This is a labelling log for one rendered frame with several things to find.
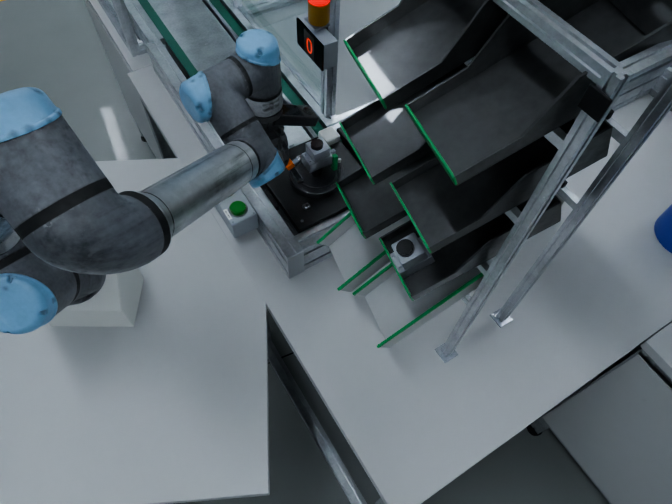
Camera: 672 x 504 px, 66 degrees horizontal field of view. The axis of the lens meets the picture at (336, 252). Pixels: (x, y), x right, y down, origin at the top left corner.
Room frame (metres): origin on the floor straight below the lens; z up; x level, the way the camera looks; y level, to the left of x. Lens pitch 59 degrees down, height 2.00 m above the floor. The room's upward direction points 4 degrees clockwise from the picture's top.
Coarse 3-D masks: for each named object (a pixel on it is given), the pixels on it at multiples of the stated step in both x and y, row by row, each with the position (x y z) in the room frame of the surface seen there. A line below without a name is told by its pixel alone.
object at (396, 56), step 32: (416, 0) 0.68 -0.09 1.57; (448, 0) 0.68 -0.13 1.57; (480, 0) 0.67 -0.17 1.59; (384, 32) 0.66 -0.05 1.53; (416, 32) 0.64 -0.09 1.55; (448, 32) 0.63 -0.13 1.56; (480, 32) 0.58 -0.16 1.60; (384, 64) 0.60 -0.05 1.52; (416, 64) 0.59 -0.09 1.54; (448, 64) 0.56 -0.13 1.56; (384, 96) 0.53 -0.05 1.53
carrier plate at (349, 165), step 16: (304, 144) 0.96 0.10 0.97; (336, 144) 0.97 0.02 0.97; (352, 160) 0.91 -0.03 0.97; (288, 176) 0.84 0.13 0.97; (272, 192) 0.79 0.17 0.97; (288, 192) 0.79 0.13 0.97; (336, 192) 0.80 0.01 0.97; (288, 208) 0.74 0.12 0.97; (320, 208) 0.75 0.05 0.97; (336, 208) 0.75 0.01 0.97; (304, 224) 0.70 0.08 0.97
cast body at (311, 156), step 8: (312, 144) 0.84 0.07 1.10; (320, 144) 0.84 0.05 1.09; (304, 152) 0.85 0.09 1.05; (312, 152) 0.83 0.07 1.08; (320, 152) 0.83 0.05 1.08; (328, 152) 0.84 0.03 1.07; (304, 160) 0.83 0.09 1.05; (312, 160) 0.83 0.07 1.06; (320, 160) 0.83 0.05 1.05; (328, 160) 0.84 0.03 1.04; (312, 168) 0.82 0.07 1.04; (320, 168) 0.83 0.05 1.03
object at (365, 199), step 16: (352, 176) 0.65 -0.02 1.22; (352, 192) 0.63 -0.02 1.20; (368, 192) 0.62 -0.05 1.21; (384, 192) 0.62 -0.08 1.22; (352, 208) 0.59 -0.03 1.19; (368, 208) 0.59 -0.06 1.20; (384, 208) 0.58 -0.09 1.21; (400, 208) 0.58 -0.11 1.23; (368, 224) 0.56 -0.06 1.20; (384, 224) 0.54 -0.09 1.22
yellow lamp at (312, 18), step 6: (312, 6) 1.05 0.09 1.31; (318, 6) 1.05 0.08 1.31; (324, 6) 1.05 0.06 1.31; (312, 12) 1.05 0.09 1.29; (318, 12) 1.05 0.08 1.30; (324, 12) 1.05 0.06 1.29; (312, 18) 1.05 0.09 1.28; (318, 18) 1.05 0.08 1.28; (324, 18) 1.05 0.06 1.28; (312, 24) 1.05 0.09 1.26; (318, 24) 1.05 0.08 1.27; (324, 24) 1.05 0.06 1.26
